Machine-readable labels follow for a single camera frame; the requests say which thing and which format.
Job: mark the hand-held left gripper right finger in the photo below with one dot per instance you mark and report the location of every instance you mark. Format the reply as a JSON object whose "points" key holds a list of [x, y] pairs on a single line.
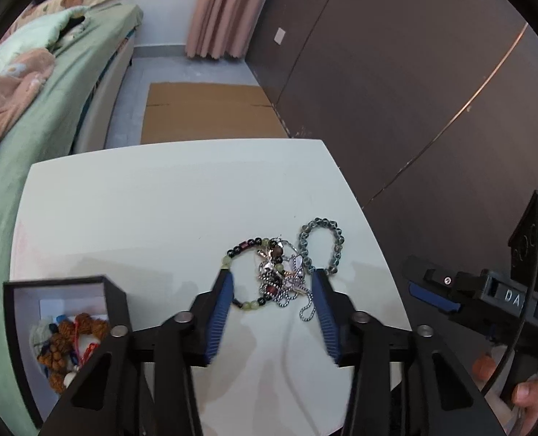
{"points": [[325, 322]]}

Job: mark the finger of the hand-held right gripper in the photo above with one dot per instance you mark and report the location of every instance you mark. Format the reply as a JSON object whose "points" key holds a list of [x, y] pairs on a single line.
{"points": [[428, 295], [425, 270]]}

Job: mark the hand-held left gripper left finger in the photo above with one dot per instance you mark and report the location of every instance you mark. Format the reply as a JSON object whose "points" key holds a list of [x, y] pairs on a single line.
{"points": [[218, 315]]}

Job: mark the black jewelry box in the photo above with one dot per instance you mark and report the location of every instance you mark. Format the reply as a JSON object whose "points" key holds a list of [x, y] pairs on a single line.
{"points": [[114, 299]]}

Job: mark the person's right hand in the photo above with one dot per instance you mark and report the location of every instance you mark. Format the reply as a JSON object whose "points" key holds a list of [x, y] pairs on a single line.
{"points": [[530, 397]]}

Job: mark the orange round object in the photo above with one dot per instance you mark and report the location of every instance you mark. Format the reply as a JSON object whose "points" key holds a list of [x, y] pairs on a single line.
{"points": [[482, 367]]}

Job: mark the dark brown wardrobe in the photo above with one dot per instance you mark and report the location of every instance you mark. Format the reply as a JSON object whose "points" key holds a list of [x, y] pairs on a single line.
{"points": [[387, 77]]}

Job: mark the flat cardboard sheet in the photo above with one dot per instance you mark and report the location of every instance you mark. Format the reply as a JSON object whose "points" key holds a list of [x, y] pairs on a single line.
{"points": [[210, 113]]}

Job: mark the white bed base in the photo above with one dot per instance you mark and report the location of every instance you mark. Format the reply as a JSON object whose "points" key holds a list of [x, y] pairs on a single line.
{"points": [[101, 100]]}

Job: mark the green bed sheet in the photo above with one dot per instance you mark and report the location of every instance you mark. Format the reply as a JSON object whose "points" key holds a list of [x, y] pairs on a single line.
{"points": [[28, 159]]}

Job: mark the pink printed blanket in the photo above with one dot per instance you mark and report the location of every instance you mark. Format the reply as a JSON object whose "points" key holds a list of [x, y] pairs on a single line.
{"points": [[10, 95]]}

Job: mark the pink curtain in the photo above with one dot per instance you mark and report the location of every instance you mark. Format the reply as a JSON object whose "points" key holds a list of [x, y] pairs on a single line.
{"points": [[228, 4]]}

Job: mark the light green quilt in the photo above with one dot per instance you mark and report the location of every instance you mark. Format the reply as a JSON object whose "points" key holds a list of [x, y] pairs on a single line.
{"points": [[28, 32]]}

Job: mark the white wall socket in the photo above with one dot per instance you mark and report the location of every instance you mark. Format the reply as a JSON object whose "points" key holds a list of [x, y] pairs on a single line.
{"points": [[280, 36]]}

